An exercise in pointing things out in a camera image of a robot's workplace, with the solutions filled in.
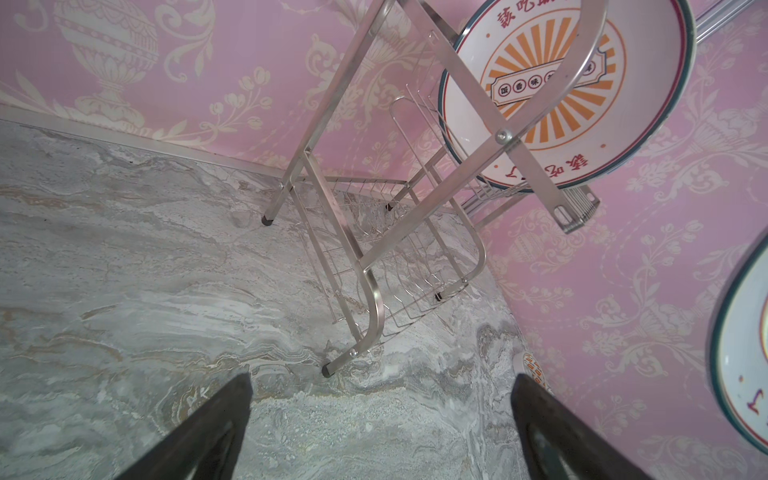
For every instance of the silver wire dish rack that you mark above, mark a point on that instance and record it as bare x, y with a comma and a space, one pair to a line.
390, 251

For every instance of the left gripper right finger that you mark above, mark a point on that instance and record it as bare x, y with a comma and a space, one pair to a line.
558, 445

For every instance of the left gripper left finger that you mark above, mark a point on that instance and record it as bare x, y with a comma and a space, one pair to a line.
207, 444

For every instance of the orange sunburst plate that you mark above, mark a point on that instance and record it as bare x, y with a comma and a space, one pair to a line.
634, 79
737, 347

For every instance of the tape roll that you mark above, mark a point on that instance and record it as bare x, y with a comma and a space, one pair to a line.
525, 363

